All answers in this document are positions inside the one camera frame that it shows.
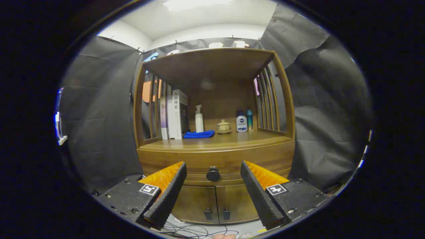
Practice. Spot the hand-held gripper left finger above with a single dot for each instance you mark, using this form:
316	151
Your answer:
169	199

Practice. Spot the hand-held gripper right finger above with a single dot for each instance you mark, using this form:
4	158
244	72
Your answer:
260	199

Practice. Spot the wooden drawer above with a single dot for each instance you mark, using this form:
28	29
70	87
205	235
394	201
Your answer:
199	159

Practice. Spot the black round drawer knob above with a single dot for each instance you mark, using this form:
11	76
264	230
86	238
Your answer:
213	174

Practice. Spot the wooden cabinet door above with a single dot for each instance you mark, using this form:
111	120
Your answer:
196	202
235	202

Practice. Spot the wooden countertop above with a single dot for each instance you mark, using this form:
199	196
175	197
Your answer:
232	141

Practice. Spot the wooden cabinet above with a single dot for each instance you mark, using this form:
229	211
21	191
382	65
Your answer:
215	66

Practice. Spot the blue folded cloth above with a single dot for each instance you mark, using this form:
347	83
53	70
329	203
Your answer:
199	134

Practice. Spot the white bottle with blue cap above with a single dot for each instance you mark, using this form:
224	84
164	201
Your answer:
241	123

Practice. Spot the thin purple book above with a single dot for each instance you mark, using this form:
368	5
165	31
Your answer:
164	119

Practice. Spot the teal slim bottle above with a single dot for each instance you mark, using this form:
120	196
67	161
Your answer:
249	119

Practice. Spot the beige lidded teacup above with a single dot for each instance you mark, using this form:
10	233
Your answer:
223	126

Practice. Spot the white pump bottle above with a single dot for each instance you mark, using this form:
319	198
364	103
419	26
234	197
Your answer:
199	122

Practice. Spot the thick white book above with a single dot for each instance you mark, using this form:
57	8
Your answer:
176	116

